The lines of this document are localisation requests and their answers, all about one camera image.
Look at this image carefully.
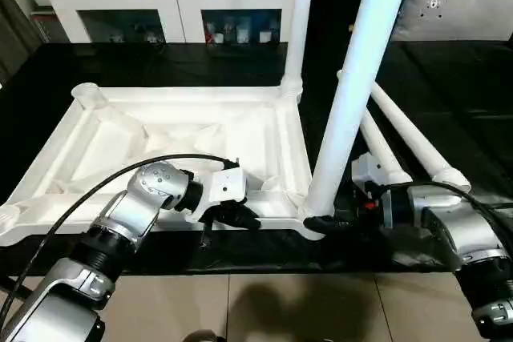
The white plastic table leg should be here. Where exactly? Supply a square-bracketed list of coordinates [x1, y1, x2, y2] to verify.
[370, 84, 473, 194]
[302, 0, 418, 219]
[335, 69, 414, 186]
[281, 0, 316, 98]

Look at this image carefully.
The white plastic table top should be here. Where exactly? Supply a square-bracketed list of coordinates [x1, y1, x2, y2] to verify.
[0, 73, 334, 247]

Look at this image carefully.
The brown rounded robot part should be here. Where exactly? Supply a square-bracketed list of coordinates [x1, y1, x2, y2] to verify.
[185, 328, 226, 342]

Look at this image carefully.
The light grey cushion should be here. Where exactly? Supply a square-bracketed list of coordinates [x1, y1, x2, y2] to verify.
[390, 0, 513, 42]

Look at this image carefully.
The white sideboard with glass doors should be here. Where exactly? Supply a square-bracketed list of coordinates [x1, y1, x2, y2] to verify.
[39, 0, 301, 46]

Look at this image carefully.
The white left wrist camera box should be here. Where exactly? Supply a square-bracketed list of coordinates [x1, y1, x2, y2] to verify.
[184, 168, 250, 224]

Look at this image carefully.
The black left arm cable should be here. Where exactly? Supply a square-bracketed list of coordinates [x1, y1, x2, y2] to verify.
[0, 152, 241, 321]

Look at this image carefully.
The black metal frame bar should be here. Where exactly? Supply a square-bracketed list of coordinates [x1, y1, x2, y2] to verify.
[0, 276, 35, 304]

